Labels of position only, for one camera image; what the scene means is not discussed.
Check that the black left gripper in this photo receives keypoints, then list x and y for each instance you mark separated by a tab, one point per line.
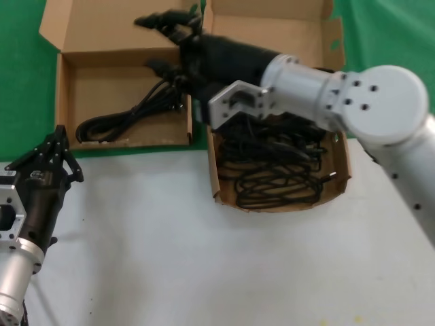
42	193

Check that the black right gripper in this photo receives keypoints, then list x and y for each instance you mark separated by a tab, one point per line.
221	61

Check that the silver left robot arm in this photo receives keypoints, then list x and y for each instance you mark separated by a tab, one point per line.
13	271

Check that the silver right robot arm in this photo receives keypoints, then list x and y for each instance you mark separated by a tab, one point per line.
387	98

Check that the shallow open cardboard box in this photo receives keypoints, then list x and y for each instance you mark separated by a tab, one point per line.
112	40

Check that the torn open cardboard box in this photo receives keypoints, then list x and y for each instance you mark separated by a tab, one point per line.
272	30

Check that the green cloth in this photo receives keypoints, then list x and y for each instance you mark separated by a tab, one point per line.
20	68

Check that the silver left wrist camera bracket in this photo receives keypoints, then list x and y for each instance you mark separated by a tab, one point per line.
10	203

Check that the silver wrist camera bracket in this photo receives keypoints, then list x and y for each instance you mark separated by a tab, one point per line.
10	203
221	105

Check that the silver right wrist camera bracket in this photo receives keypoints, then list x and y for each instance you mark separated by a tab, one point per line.
221	105

